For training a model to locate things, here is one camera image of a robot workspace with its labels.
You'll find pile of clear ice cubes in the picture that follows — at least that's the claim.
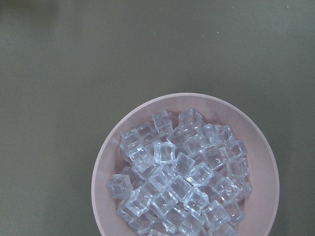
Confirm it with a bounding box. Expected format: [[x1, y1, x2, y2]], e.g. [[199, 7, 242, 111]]
[[107, 109, 252, 236]]

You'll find pink bowl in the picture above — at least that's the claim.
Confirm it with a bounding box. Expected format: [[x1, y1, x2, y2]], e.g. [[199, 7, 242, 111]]
[[91, 93, 280, 236]]

